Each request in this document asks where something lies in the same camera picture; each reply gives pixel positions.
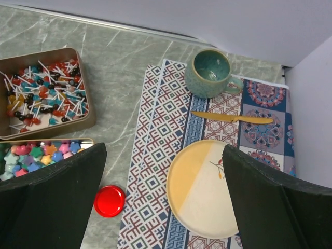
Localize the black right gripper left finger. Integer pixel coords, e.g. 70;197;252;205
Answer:
1;143;107;248

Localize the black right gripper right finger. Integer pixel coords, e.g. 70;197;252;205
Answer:
222;145;331;248

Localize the pastel star candy tin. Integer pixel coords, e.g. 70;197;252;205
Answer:
1;139;94;182

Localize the red jar lid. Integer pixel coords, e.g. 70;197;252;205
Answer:
94;185;126;218

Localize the yellow cream plate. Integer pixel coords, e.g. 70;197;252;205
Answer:
166;140;238;239

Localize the patterned placemat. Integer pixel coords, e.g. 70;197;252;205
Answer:
117;59;296;248

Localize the lollipop tin box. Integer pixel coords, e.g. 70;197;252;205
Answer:
1;48;96;141

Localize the teal ceramic mug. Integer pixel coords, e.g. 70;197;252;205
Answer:
184;49;243;99

